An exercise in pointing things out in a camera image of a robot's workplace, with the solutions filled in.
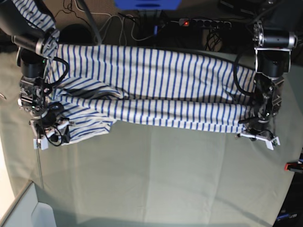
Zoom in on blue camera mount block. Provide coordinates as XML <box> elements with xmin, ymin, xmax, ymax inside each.
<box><xmin>114</xmin><ymin>0</ymin><xmax>181</xmax><ymax>10</ymax></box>

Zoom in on blue white striped t-shirt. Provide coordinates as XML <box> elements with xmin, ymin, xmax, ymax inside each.
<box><xmin>11</xmin><ymin>0</ymin><xmax>261</xmax><ymax>145</ymax></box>

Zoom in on red black right clamp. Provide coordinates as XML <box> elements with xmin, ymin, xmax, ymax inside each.
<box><xmin>284</xmin><ymin>159</ymin><xmax>303</xmax><ymax>174</ymax></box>

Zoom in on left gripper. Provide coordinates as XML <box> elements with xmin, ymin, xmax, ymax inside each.
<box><xmin>235</xmin><ymin>118</ymin><xmax>281</xmax><ymax>150</ymax></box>

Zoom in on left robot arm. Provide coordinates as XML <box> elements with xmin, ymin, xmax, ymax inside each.
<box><xmin>233</xmin><ymin>0</ymin><xmax>303</xmax><ymax>150</ymax></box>

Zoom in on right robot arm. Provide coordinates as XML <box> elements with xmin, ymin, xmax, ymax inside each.
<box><xmin>0</xmin><ymin>0</ymin><xmax>107</xmax><ymax>149</ymax></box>

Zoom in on white plastic bin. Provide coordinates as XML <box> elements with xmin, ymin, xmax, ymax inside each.
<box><xmin>0</xmin><ymin>181</ymin><xmax>57</xmax><ymax>227</ymax></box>

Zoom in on white looped cable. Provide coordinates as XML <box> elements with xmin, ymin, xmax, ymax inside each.
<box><xmin>93</xmin><ymin>11</ymin><xmax>156</xmax><ymax>46</ymax></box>

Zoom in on white power strip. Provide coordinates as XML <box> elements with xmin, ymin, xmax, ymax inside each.
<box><xmin>178</xmin><ymin>18</ymin><xmax>232</xmax><ymax>30</ymax></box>

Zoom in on green table cloth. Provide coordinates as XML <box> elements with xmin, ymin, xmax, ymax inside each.
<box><xmin>0</xmin><ymin>53</ymin><xmax>303</xmax><ymax>227</ymax></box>

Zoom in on black round stool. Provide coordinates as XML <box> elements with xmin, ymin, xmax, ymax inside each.
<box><xmin>59</xmin><ymin>24</ymin><xmax>93</xmax><ymax>45</ymax></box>

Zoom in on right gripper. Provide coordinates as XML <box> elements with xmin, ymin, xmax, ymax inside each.
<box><xmin>29</xmin><ymin>108</ymin><xmax>74</xmax><ymax>150</ymax></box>

